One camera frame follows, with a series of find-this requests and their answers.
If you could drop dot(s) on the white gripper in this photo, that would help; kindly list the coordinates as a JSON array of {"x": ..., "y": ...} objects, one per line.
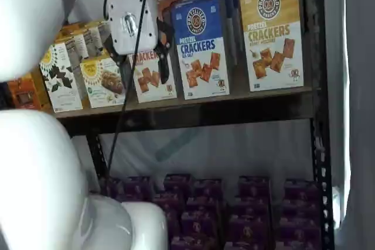
[{"x": 129, "y": 7}]

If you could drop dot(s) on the yellow white pretzel crackers box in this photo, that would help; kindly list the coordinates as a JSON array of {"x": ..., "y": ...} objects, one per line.
[{"x": 272, "y": 56}]

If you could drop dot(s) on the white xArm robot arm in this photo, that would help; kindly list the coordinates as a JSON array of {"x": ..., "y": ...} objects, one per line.
[{"x": 29, "y": 13}]

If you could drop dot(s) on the orange white pretzel crackers box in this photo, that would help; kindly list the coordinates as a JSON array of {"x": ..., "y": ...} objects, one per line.
[{"x": 146, "y": 86}]

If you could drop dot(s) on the Simple Mills almond bars box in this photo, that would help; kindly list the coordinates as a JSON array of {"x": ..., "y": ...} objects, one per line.
[
  {"x": 92, "y": 42},
  {"x": 99, "y": 86}
]

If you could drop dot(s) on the Simple Mills Sweet Thins box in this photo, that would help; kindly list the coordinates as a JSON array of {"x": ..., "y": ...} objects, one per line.
[
  {"x": 74, "y": 46},
  {"x": 61, "y": 86},
  {"x": 71, "y": 29}
]

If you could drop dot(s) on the black metal shelf rack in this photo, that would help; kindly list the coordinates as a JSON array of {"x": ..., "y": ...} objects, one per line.
[{"x": 205, "y": 118}]

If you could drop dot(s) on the wooden shelf board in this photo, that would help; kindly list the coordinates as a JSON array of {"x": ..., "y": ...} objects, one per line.
[{"x": 240, "y": 93}]

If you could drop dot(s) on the orange brown snack box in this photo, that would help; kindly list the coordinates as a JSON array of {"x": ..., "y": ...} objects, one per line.
[{"x": 23, "y": 97}]

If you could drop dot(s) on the purple Annie's snack box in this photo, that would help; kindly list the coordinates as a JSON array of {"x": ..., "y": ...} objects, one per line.
[
  {"x": 137, "y": 188},
  {"x": 205, "y": 204},
  {"x": 252, "y": 207},
  {"x": 250, "y": 228},
  {"x": 301, "y": 209},
  {"x": 114, "y": 188},
  {"x": 208, "y": 188},
  {"x": 200, "y": 222},
  {"x": 300, "y": 246},
  {"x": 194, "y": 243},
  {"x": 170, "y": 203},
  {"x": 178, "y": 184},
  {"x": 300, "y": 229},
  {"x": 301, "y": 190},
  {"x": 254, "y": 187},
  {"x": 249, "y": 246}
]

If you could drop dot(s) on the white fabric curtain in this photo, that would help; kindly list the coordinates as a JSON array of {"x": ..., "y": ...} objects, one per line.
[{"x": 357, "y": 115}]

